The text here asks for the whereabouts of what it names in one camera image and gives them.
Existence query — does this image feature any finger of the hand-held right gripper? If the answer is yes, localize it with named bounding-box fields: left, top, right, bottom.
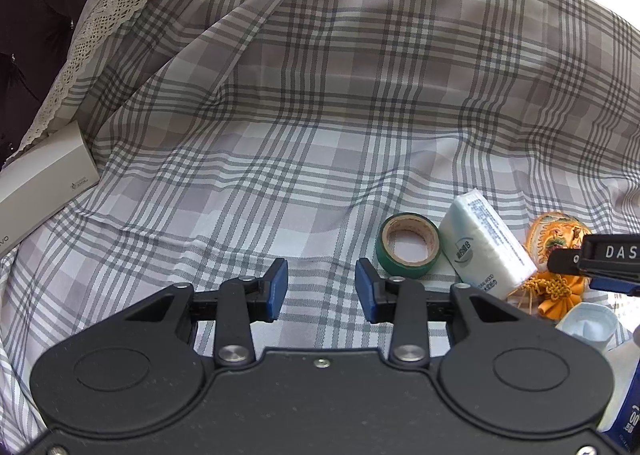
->
left=546, top=246, right=586, bottom=277

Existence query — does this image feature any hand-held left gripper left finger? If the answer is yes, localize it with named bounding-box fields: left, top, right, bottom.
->
left=122, top=257, right=290, bottom=368

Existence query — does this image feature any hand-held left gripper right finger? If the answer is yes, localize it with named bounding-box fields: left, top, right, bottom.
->
left=354, top=257, right=526, bottom=368

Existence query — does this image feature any orange embroidered pouch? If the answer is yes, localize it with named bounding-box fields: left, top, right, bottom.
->
left=507, top=212, right=593, bottom=323

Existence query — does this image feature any green tape roll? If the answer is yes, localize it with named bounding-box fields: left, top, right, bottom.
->
left=375, top=212, right=442, bottom=278

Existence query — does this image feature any blue face mask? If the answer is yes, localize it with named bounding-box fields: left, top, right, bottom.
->
left=555, top=302, right=631, bottom=353

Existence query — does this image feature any small white tissue pack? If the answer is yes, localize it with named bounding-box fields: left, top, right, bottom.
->
left=439, top=189, right=538, bottom=301

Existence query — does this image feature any blue tissue pack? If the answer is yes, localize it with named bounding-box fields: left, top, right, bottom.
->
left=597, top=340, right=640, bottom=446

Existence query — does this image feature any grey plaid blanket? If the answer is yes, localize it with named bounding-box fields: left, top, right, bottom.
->
left=0, top=0, right=640, bottom=455

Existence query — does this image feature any white phone box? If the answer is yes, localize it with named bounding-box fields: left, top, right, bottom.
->
left=0, top=121, right=101, bottom=258

